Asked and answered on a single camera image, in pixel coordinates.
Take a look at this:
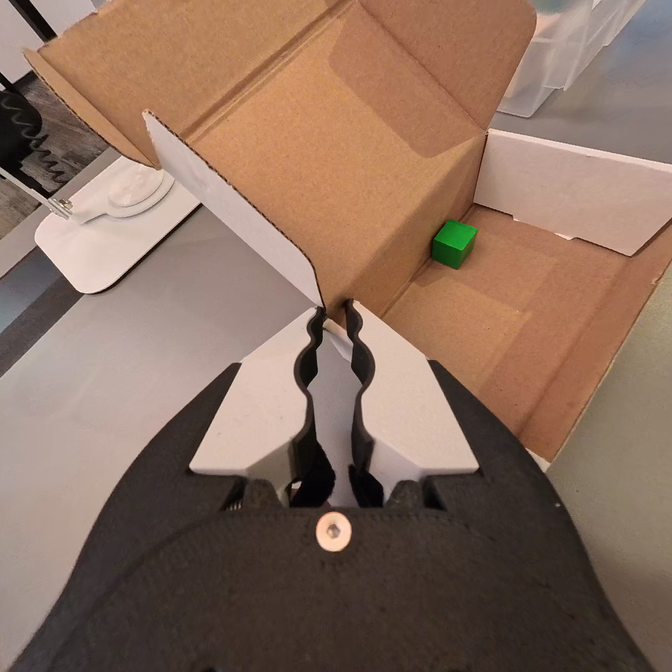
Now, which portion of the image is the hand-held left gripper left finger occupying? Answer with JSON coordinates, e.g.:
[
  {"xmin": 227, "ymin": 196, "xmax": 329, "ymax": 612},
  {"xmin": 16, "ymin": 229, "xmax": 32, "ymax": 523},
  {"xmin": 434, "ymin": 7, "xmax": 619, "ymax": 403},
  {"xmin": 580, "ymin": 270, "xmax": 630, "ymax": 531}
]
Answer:
[{"xmin": 189, "ymin": 306, "xmax": 326, "ymax": 481}]

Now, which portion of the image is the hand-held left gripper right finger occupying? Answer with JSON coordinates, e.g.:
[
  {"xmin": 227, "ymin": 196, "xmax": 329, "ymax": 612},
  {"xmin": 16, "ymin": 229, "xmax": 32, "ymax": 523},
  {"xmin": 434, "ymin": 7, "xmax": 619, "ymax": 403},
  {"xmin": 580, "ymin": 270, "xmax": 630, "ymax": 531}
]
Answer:
[{"xmin": 344, "ymin": 299, "xmax": 481, "ymax": 488}]

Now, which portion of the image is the white cardboard box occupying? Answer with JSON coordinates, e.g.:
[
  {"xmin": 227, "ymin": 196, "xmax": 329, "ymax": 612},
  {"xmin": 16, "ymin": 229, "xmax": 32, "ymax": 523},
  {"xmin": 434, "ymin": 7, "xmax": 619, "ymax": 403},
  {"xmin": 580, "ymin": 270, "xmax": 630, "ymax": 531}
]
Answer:
[{"xmin": 23, "ymin": 0, "xmax": 672, "ymax": 463}]

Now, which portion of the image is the green cube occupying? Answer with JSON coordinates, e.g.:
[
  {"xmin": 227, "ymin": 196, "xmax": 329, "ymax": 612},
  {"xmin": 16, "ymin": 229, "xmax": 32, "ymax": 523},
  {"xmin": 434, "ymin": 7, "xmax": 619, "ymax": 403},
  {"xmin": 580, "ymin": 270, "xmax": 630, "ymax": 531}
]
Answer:
[{"xmin": 432, "ymin": 220, "xmax": 480, "ymax": 272}]

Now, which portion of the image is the dark device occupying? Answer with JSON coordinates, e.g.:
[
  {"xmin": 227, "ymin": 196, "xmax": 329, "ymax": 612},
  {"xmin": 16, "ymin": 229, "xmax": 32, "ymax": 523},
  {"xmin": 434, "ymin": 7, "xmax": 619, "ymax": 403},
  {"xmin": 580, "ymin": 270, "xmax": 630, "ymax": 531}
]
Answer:
[{"xmin": 0, "ymin": 89, "xmax": 43, "ymax": 170}]

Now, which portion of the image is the black coiled cable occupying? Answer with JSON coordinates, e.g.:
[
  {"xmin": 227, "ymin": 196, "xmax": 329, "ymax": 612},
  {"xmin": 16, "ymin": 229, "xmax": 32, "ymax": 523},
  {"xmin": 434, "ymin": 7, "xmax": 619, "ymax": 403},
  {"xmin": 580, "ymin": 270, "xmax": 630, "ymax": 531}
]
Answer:
[{"xmin": 0, "ymin": 94, "xmax": 71, "ymax": 184}]

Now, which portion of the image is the black metal table frame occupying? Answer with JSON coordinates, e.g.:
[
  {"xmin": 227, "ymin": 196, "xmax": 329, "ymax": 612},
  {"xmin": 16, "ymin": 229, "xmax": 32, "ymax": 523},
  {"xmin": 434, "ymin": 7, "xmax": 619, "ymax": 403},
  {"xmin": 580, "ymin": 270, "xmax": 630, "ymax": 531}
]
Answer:
[{"xmin": 0, "ymin": 0, "xmax": 60, "ymax": 95}]

